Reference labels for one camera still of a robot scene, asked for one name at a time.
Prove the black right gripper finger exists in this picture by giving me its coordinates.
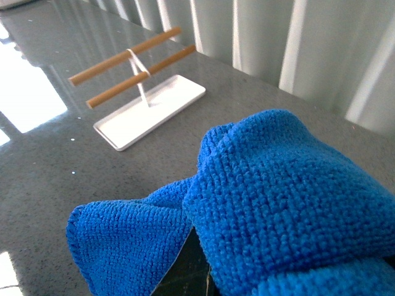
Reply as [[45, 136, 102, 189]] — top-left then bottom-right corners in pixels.
[[151, 228, 218, 296]]

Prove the blue microfiber cloth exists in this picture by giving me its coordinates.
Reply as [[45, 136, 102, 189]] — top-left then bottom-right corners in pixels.
[[66, 110, 394, 295]]

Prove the white towel rack tray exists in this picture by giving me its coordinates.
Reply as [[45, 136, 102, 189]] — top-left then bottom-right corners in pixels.
[[93, 75, 206, 151]]

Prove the lower wooden rack bar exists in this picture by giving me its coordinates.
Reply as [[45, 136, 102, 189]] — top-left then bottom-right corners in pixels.
[[86, 45, 196, 109]]

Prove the wooden rack bar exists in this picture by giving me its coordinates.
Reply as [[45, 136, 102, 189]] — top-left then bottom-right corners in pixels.
[[86, 45, 196, 109], [69, 27, 181, 86]]

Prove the upper wooden rack bar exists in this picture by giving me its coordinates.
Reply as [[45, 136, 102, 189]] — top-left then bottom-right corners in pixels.
[[69, 27, 181, 86]]

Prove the white pleated curtain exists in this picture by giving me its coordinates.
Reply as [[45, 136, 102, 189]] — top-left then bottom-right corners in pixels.
[[96, 1, 394, 137]]

